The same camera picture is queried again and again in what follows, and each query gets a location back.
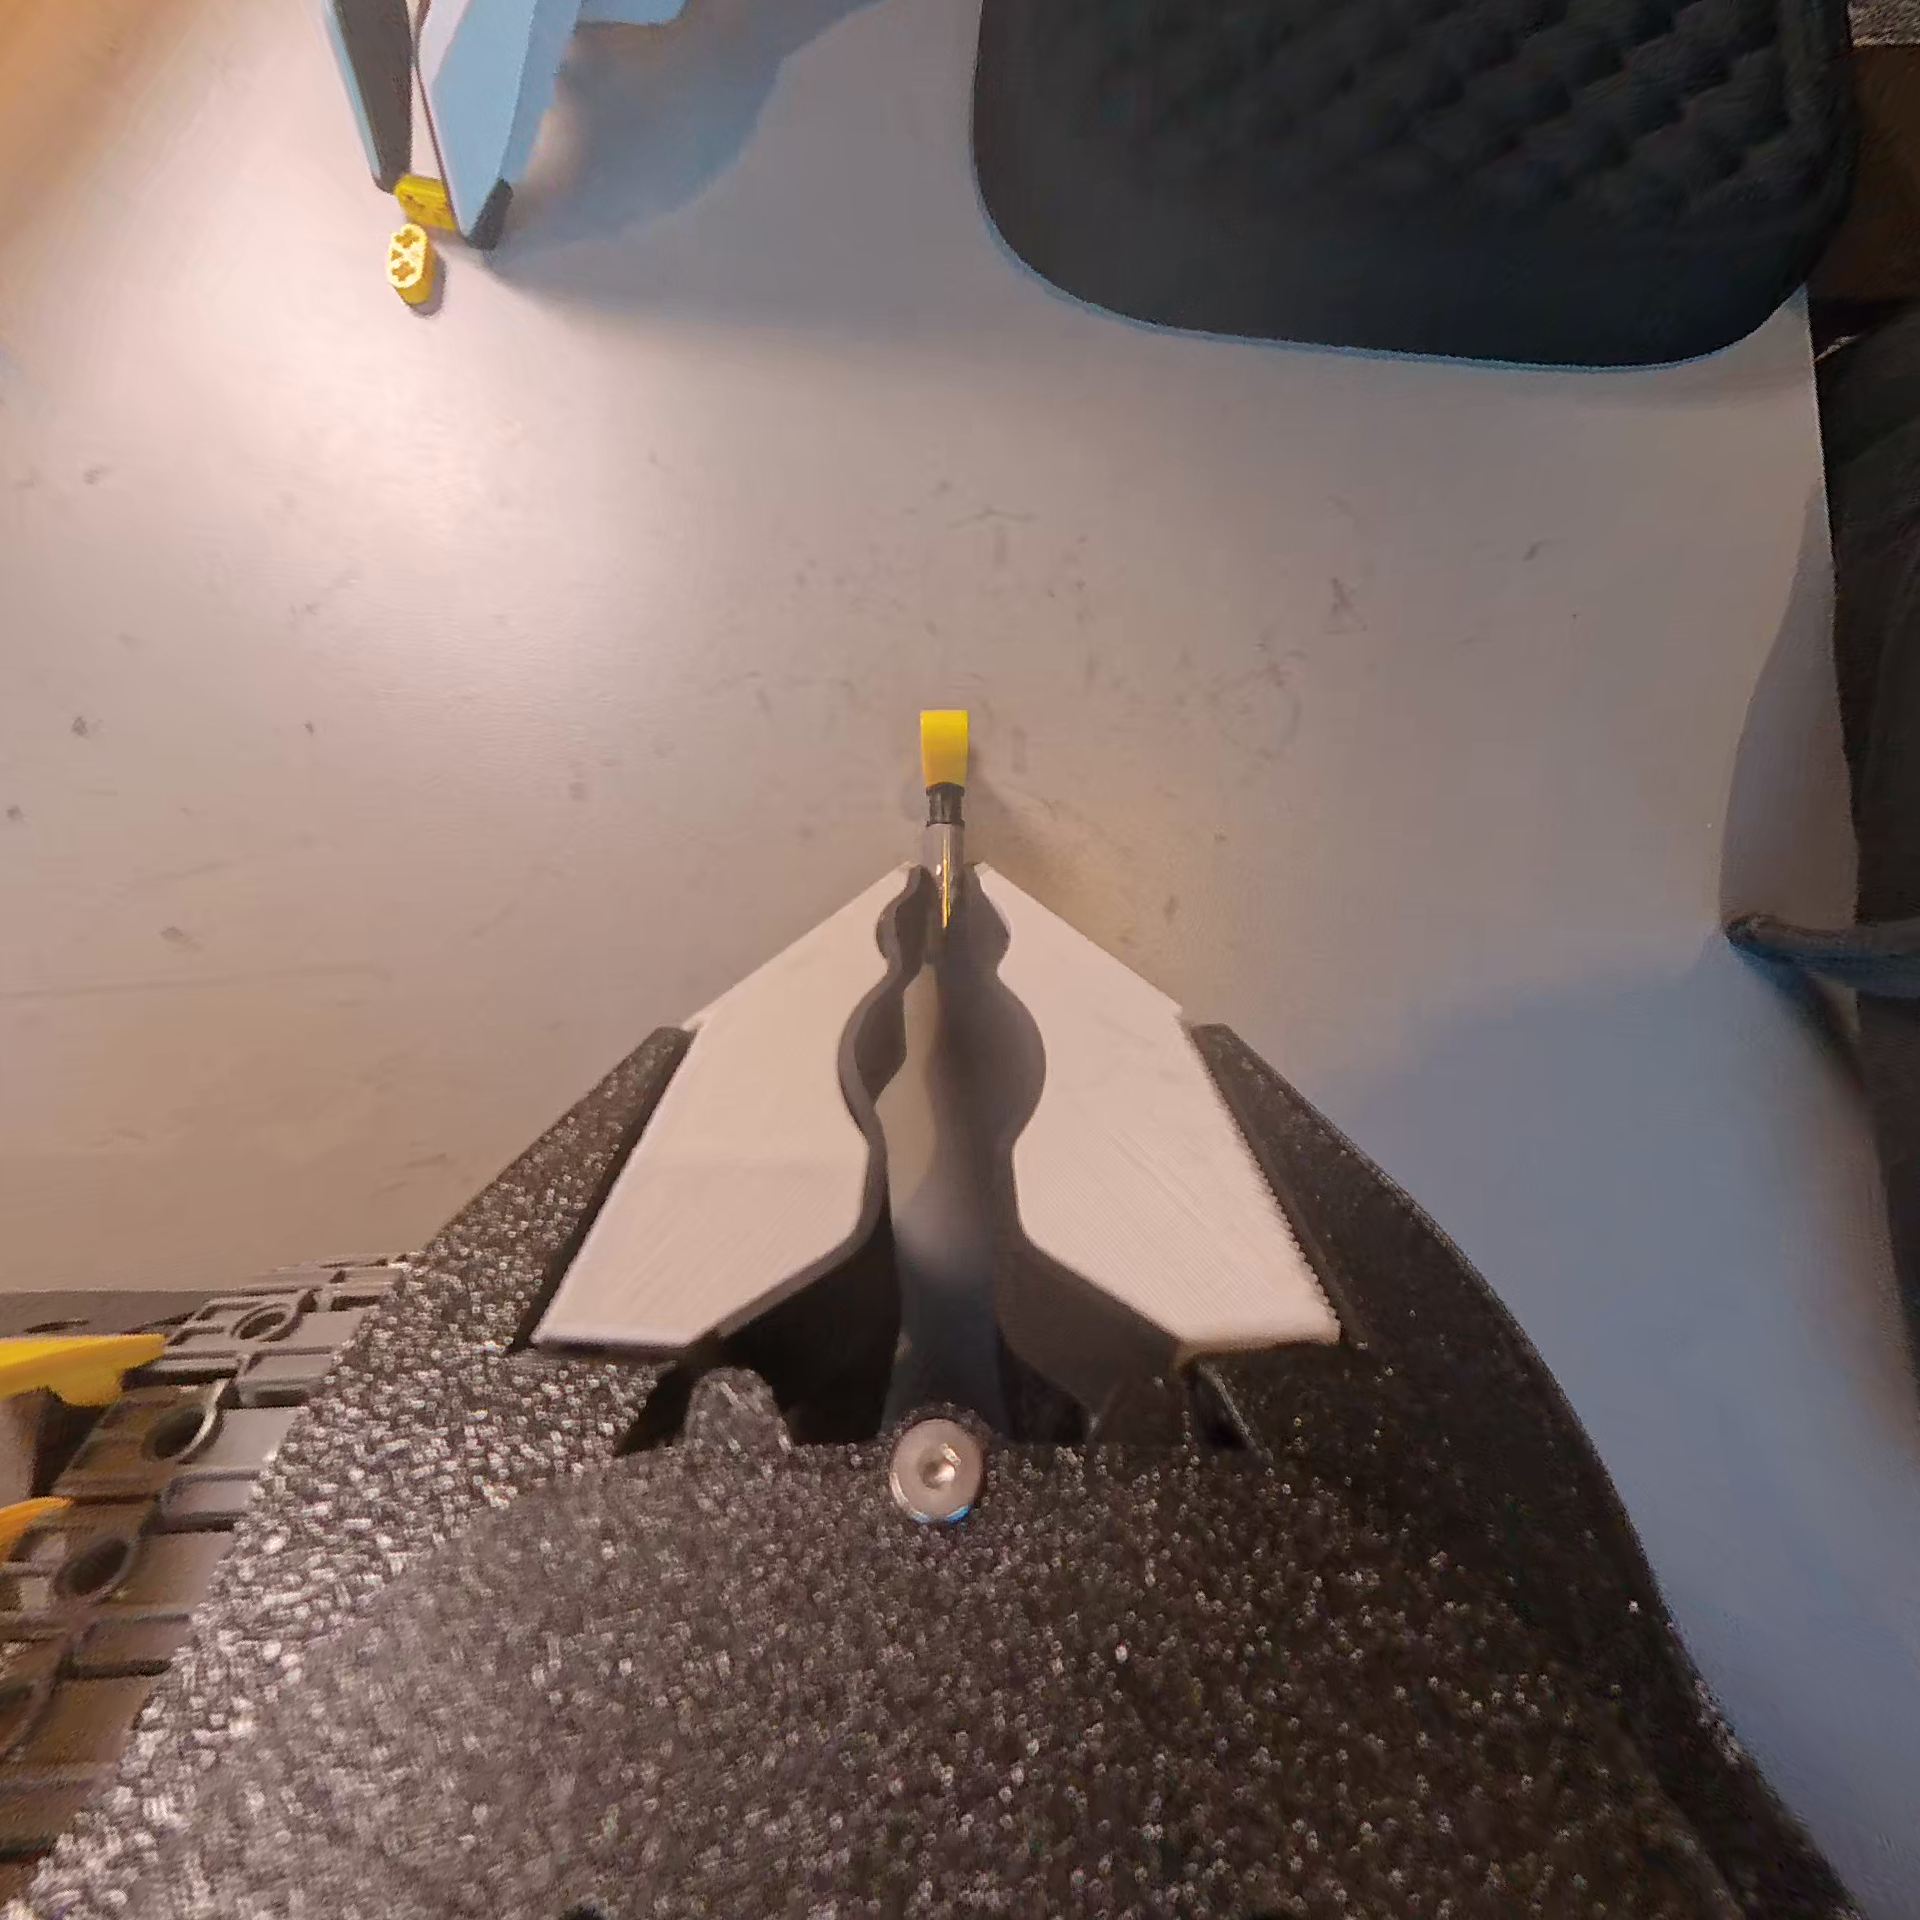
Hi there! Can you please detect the black quilted pad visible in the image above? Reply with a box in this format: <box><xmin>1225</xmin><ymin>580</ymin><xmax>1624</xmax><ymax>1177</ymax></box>
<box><xmin>970</xmin><ymin>0</ymin><xmax>1855</xmax><ymax>372</ymax></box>

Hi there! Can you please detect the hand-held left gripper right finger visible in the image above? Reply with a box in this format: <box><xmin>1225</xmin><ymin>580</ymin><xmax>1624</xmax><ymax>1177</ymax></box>
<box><xmin>966</xmin><ymin>867</ymin><xmax>1342</xmax><ymax>1453</ymax></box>

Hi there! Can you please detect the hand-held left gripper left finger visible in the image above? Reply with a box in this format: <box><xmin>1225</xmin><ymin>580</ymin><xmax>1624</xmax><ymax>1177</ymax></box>
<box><xmin>533</xmin><ymin>867</ymin><xmax>934</xmax><ymax>1453</ymax></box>

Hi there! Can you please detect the grey toy track belt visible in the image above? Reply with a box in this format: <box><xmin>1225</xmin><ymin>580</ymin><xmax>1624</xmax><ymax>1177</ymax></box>
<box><xmin>0</xmin><ymin>1252</ymin><xmax>409</xmax><ymax>1850</ymax></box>

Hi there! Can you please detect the grey desk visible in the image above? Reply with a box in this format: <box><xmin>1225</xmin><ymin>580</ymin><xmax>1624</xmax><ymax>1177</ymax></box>
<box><xmin>0</xmin><ymin>0</ymin><xmax>1920</xmax><ymax>1920</ymax></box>

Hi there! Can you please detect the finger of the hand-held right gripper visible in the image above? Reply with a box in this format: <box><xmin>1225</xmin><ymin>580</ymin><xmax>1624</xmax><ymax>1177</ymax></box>
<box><xmin>320</xmin><ymin>0</ymin><xmax>417</xmax><ymax>193</ymax></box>
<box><xmin>416</xmin><ymin>0</ymin><xmax>584</xmax><ymax>251</ymax></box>

